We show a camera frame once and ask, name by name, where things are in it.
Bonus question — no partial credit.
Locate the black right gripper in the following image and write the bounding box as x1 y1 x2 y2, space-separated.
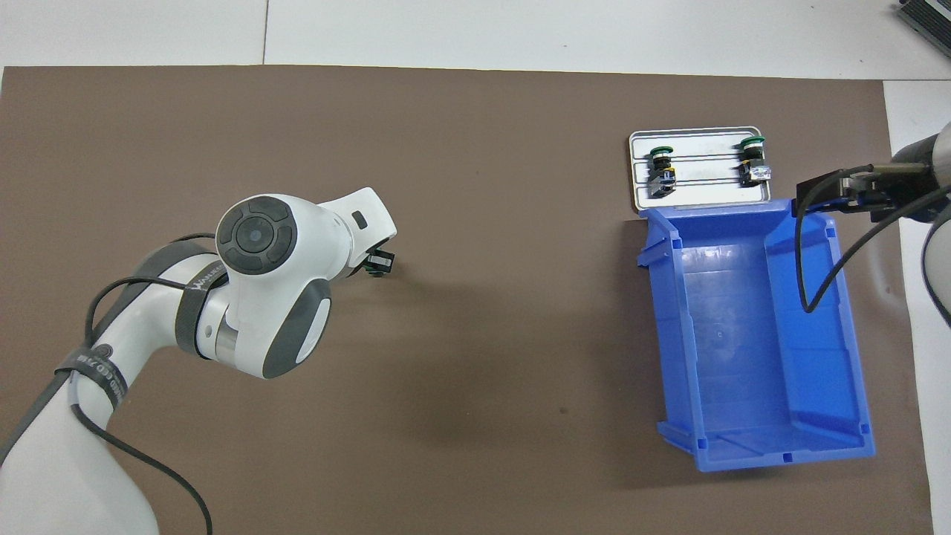
795 137 946 224

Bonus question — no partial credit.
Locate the silver metal tray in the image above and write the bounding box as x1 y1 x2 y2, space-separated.
629 126 773 216

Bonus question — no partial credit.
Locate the brown table mat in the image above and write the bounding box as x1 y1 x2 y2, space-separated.
0 65 934 535

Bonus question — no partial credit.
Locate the blue plastic storage bin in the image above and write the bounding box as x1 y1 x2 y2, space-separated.
637 199 876 474

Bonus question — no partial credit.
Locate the grey ribbed device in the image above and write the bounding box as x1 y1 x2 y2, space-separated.
895 0 951 39

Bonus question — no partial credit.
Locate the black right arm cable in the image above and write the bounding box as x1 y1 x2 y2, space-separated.
793 186 951 313

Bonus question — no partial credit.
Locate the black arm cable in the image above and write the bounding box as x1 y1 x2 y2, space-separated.
71 232 224 535
793 186 951 313

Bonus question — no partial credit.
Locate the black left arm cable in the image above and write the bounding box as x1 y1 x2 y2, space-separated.
71 232 224 535

